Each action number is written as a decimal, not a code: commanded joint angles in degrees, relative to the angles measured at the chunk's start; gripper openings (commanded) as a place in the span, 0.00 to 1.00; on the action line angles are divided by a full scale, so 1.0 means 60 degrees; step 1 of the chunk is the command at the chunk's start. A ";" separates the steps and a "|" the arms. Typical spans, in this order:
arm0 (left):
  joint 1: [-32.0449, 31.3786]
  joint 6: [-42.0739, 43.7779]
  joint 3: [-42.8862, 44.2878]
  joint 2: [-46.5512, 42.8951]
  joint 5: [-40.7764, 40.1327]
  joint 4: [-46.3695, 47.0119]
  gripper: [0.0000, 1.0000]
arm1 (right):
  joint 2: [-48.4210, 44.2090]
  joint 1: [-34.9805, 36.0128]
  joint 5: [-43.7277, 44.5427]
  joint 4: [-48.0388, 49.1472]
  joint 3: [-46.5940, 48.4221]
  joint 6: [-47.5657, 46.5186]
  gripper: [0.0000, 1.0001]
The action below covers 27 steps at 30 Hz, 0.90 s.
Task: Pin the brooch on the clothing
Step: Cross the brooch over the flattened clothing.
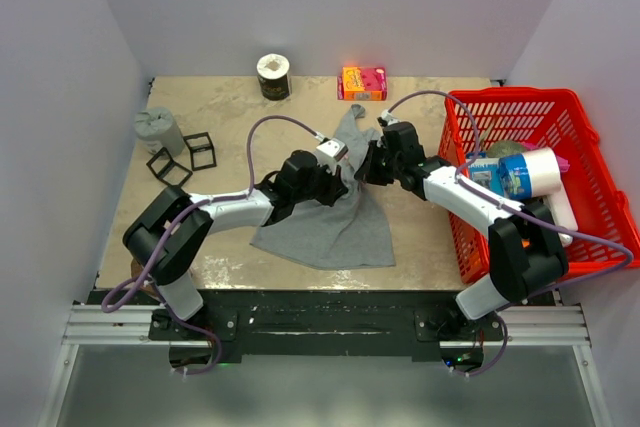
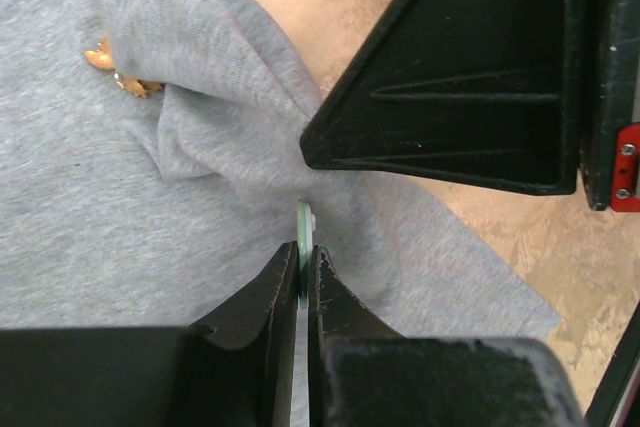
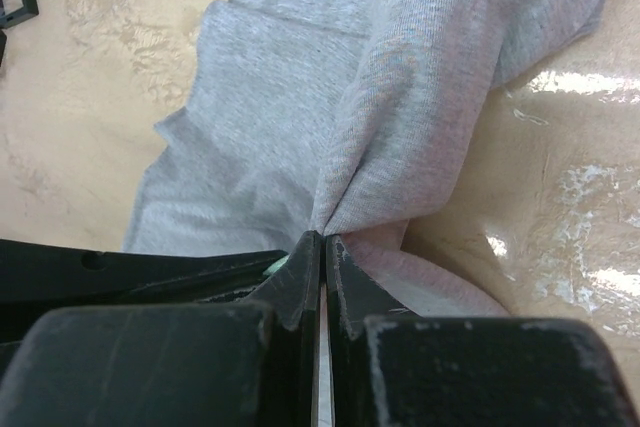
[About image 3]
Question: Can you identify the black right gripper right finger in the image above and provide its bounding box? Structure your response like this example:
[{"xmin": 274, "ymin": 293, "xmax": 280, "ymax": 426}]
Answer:
[{"xmin": 325, "ymin": 236, "xmax": 639, "ymax": 426}]

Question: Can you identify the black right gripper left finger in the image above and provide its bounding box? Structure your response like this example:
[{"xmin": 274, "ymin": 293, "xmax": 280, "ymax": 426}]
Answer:
[{"xmin": 1, "ymin": 232, "xmax": 323, "ymax": 426}]

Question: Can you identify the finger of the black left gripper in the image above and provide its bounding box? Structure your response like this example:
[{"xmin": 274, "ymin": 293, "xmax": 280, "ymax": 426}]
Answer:
[{"xmin": 1, "ymin": 240, "xmax": 286, "ymax": 342}]

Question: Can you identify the round iridescent brooch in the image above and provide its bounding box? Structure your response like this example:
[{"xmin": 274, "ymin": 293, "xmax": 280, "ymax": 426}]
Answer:
[{"xmin": 263, "ymin": 255, "xmax": 289, "ymax": 277}]

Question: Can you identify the grey sleeveless shirt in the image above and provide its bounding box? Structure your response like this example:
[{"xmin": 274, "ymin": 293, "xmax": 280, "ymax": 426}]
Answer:
[{"xmin": 122, "ymin": 0, "xmax": 605, "ymax": 316}]

